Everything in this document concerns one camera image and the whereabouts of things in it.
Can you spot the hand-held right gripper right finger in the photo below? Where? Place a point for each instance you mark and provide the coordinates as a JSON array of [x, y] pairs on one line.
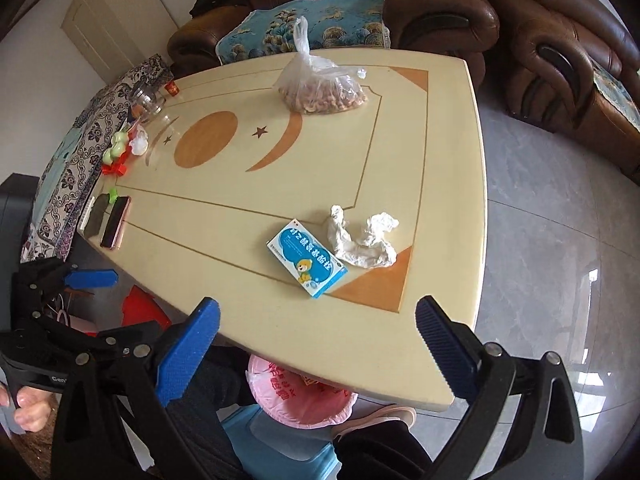
[[445, 345]]

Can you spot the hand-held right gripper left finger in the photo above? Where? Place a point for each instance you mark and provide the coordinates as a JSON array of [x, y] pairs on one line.
[[190, 350]]

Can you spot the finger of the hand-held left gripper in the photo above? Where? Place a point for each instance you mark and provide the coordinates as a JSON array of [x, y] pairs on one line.
[[92, 279], [115, 337]]

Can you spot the pink trash bag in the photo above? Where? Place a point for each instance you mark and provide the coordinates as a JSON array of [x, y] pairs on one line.
[[290, 400]]

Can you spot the blue cartoon medicine box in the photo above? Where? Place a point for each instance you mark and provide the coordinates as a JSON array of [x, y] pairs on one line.
[[305, 260]]

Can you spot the person's left hand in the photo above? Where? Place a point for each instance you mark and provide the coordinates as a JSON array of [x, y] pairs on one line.
[[30, 412]]

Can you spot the red bag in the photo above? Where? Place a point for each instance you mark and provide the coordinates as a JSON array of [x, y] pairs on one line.
[[142, 310]]

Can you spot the patterned floral cloth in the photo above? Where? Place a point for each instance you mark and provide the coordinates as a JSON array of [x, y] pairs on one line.
[[65, 180]]

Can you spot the pink smartphone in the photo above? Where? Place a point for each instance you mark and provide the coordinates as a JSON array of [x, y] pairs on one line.
[[114, 222]]

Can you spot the person's left leg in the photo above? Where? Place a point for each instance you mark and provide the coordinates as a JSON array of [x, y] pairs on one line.
[[210, 410]]

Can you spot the person's leg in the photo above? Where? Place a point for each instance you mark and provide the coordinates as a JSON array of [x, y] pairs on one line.
[[210, 410], [380, 452]]

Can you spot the black remote control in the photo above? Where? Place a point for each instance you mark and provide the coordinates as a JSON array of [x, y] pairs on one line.
[[96, 215]]

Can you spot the small green clip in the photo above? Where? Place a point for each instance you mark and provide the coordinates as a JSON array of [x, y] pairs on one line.
[[114, 192]]

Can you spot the pink shoe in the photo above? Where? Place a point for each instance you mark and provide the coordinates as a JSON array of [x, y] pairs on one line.
[[385, 416]]

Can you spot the large crumpled white tissue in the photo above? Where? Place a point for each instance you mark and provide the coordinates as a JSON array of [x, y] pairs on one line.
[[380, 240]]

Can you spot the white green plastic toy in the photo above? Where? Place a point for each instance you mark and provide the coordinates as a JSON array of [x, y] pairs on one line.
[[119, 144]]

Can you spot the person's right leg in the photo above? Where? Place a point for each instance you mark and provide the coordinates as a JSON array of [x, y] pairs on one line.
[[380, 452]]

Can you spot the blue plastic stool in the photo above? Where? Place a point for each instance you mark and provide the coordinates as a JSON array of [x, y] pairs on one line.
[[280, 445]]

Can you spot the small white paper wad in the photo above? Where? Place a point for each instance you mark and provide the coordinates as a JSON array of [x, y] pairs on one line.
[[139, 142]]

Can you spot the small crumpled white tissue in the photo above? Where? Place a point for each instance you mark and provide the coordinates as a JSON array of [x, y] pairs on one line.
[[338, 227]]

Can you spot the glass jar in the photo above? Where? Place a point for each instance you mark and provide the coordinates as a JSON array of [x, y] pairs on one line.
[[146, 100]]

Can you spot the small red packet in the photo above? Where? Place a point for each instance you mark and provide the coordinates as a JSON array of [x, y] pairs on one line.
[[171, 89]]

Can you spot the beige coffee table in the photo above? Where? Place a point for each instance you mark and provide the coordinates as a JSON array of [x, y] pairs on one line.
[[310, 170]]

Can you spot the cream door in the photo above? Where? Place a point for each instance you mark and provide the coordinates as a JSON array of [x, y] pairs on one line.
[[115, 25]]

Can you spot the clear bag of peanuts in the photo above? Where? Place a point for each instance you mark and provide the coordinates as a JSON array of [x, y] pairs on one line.
[[320, 92]]

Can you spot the blue floral seat cover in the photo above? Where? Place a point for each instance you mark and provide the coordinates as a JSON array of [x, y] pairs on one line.
[[265, 35]]

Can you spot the brown leather armchair sofa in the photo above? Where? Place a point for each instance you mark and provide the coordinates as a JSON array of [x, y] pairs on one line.
[[550, 60]]

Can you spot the floral armrest cover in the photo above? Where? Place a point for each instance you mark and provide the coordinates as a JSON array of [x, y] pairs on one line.
[[617, 95]]

